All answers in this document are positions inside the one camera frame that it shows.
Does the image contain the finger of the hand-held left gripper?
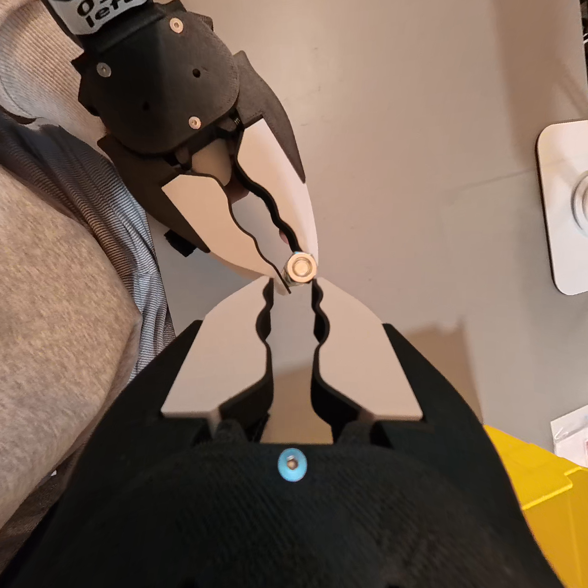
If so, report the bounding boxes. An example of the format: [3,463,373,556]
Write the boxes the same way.
[234,117,319,278]
[162,174,292,295]

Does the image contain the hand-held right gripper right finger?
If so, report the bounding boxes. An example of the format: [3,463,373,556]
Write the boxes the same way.
[311,277,423,421]

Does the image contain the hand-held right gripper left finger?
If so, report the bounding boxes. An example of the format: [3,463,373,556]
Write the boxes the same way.
[161,277,275,430]

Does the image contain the silver bolt with nuts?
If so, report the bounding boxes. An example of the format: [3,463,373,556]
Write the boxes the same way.
[282,250,318,285]

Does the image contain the person's left forearm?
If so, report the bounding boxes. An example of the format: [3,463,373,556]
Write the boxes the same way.
[0,0,111,152]

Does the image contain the grey desk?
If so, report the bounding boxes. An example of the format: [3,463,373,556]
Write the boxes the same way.
[142,0,588,460]

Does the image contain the striped grey shirt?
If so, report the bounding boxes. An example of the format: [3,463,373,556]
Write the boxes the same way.
[0,115,175,382]

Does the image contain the person's grey hoodie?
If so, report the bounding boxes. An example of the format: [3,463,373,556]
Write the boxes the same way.
[0,165,143,529]

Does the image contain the yellow plastic bin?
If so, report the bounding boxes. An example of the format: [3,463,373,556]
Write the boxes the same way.
[482,425,588,588]

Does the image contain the white document stand base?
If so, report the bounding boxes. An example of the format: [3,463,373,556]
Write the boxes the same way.
[536,120,588,296]

